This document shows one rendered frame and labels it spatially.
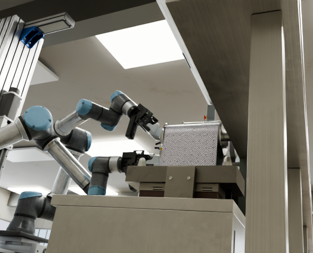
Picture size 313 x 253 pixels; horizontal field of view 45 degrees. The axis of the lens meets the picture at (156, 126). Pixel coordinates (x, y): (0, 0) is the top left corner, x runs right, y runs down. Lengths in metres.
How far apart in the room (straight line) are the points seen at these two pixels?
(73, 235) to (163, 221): 0.32
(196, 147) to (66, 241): 0.62
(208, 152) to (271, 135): 0.88
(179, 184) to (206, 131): 0.37
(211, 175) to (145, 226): 0.27
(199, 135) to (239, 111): 0.44
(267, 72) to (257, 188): 0.22
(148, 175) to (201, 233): 0.31
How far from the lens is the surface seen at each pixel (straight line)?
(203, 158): 1.51
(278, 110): 0.67
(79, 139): 2.14
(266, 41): 0.76
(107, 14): 3.14
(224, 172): 1.26
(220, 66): 0.95
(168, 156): 1.56
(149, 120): 1.70
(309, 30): 3.85
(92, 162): 1.67
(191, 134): 1.57
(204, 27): 0.84
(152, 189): 1.33
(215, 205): 1.17
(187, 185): 1.25
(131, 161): 1.61
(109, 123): 1.84
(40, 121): 1.68
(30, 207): 2.13
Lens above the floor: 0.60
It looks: 25 degrees up
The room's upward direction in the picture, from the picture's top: 8 degrees clockwise
